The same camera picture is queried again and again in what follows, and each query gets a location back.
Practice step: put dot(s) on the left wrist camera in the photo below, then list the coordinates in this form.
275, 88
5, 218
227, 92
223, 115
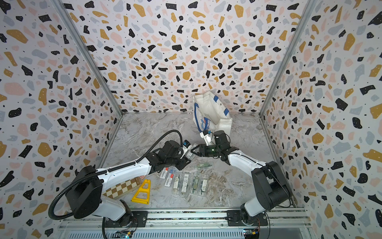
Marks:
186, 145

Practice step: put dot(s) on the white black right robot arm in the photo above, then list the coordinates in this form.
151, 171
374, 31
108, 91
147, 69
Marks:
270, 184

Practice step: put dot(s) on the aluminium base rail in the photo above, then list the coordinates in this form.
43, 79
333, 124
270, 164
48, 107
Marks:
216, 223

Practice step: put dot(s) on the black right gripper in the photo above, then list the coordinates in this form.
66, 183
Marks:
201, 147

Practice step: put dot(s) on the compass set red label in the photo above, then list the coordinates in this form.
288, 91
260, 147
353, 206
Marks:
170, 176
164, 173

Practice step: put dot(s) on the white canvas bag blue handles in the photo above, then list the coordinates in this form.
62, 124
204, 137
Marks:
211, 114

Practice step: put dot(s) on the green compass set case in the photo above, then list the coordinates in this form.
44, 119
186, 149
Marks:
195, 184

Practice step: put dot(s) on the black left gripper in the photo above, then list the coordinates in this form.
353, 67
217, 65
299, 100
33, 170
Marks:
184, 163

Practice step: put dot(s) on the green compass set horizontal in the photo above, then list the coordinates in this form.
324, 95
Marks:
204, 165

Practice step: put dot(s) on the clear compass set rightmost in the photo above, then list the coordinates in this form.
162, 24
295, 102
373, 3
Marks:
204, 186

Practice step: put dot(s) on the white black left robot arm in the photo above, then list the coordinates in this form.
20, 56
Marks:
87, 198

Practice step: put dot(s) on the yellow plastic triangular stand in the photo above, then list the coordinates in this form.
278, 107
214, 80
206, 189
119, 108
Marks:
142, 196

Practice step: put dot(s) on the brown checkered chess board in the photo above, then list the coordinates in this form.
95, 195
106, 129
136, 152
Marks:
121, 189

